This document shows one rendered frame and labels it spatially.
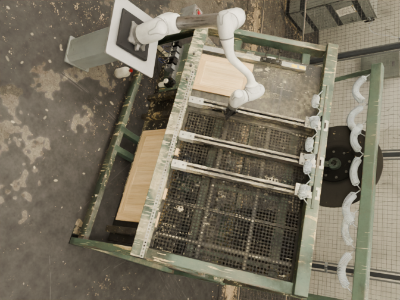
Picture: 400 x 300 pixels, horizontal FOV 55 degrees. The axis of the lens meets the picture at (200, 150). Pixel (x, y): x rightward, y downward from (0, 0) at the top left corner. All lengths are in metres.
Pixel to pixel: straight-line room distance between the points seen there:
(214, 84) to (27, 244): 2.05
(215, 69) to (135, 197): 1.36
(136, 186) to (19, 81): 1.30
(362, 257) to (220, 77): 1.89
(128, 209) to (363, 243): 1.98
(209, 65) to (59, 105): 1.36
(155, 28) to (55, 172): 1.49
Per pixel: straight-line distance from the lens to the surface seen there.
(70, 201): 3.63
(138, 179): 3.60
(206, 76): 3.53
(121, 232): 3.46
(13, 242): 3.41
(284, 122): 3.35
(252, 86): 2.99
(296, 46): 3.80
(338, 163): 3.65
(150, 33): 3.05
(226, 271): 2.98
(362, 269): 3.32
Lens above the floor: 2.99
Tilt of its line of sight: 37 degrees down
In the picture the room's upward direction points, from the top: 87 degrees clockwise
